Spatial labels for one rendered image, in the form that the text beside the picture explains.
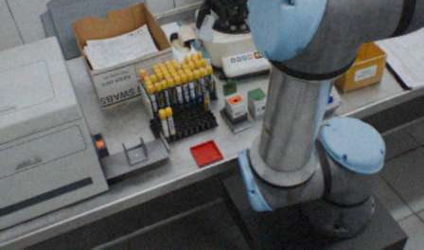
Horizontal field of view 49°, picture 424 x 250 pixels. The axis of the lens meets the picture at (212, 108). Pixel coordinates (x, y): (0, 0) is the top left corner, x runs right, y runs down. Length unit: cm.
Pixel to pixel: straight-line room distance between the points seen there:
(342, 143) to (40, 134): 60
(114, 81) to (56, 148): 36
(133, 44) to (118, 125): 31
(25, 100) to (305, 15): 69
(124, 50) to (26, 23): 32
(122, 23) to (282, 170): 95
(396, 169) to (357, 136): 154
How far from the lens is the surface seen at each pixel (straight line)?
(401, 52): 156
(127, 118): 135
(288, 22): 47
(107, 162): 119
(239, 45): 141
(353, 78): 137
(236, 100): 125
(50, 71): 108
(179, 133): 124
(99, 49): 153
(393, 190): 231
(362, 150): 85
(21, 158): 105
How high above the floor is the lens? 178
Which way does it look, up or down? 43 degrees down
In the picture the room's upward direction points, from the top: 5 degrees counter-clockwise
